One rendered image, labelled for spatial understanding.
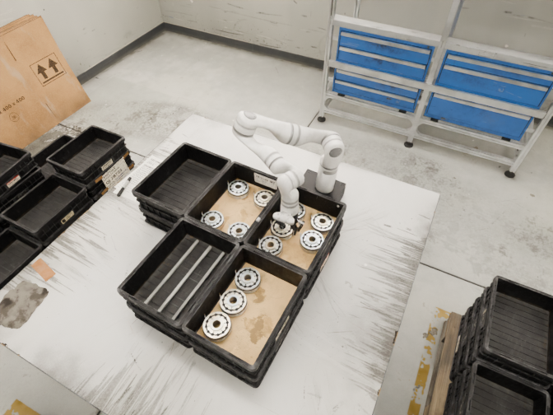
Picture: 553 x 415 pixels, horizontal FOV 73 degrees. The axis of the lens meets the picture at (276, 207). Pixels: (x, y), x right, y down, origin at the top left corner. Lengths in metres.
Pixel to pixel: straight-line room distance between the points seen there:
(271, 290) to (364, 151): 2.11
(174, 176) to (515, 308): 1.78
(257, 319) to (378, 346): 0.49
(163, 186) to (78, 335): 0.75
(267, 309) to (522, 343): 1.19
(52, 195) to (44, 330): 1.20
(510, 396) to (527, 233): 1.44
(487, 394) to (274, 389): 0.99
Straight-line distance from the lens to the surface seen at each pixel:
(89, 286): 1.87
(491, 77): 3.14
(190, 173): 1.97
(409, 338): 2.45
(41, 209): 2.78
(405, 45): 3.12
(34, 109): 4.08
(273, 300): 1.50
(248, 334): 1.45
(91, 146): 2.90
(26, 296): 1.97
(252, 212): 1.74
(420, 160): 3.42
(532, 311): 2.21
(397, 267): 1.80
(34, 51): 4.11
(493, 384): 2.09
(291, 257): 1.60
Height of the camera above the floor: 2.17
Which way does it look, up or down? 50 degrees down
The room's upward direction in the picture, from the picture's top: 1 degrees counter-clockwise
